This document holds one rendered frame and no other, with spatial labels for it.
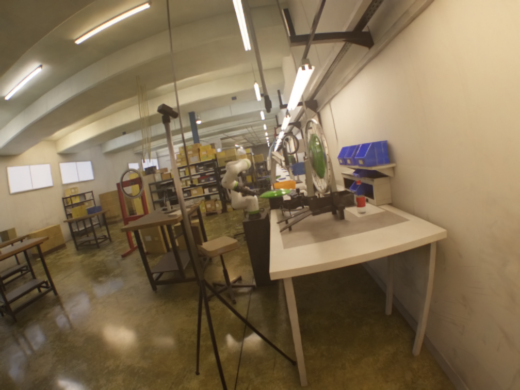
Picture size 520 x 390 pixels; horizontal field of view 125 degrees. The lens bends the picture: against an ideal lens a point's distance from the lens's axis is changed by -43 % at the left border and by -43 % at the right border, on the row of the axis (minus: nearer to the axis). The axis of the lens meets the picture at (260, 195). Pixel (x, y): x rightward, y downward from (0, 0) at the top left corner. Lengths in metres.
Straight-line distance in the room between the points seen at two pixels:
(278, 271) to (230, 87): 7.00
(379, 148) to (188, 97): 6.88
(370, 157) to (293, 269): 1.03
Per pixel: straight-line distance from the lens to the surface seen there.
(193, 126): 8.88
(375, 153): 1.78
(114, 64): 5.33
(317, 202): 1.70
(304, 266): 1.05
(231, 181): 2.18
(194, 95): 7.93
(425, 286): 1.48
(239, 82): 7.71
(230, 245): 2.51
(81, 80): 5.87
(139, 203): 9.12
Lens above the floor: 1.38
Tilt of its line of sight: 8 degrees down
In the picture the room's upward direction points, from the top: 11 degrees counter-clockwise
